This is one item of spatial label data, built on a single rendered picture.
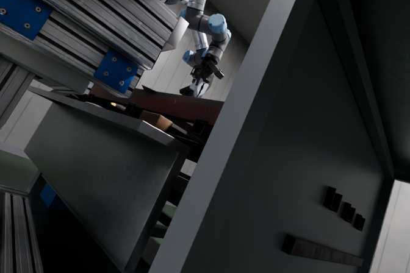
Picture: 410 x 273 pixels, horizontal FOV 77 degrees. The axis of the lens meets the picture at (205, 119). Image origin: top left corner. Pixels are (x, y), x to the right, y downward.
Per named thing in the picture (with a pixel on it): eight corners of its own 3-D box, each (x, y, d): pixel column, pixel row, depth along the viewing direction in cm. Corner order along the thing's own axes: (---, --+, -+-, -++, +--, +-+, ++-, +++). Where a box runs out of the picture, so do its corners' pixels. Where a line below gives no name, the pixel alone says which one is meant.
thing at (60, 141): (30, 153, 163) (58, 105, 170) (135, 270, 72) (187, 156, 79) (23, 151, 160) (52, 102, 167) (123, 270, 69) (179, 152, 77)
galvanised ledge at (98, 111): (58, 105, 170) (61, 100, 170) (187, 156, 79) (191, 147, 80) (26, 89, 156) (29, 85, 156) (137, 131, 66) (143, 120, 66)
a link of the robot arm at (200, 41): (197, -34, 132) (219, 60, 146) (186, -26, 141) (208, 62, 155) (178, -32, 126) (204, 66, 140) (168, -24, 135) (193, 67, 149)
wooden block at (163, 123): (135, 123, 84) (143, 109, 85) (149, 130, 88) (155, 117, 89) (153, 129, 77) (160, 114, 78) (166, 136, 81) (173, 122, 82)
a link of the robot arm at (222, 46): (216, 23, 120) (218, 34, 128) (206, 42, 118) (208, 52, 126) (232, 27, 118) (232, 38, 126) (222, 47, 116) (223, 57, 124)
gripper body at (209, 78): (198, 83, 124) (208, 63, 127) (211, 85, 118) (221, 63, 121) (188, 75, 119) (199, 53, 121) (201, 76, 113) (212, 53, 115)
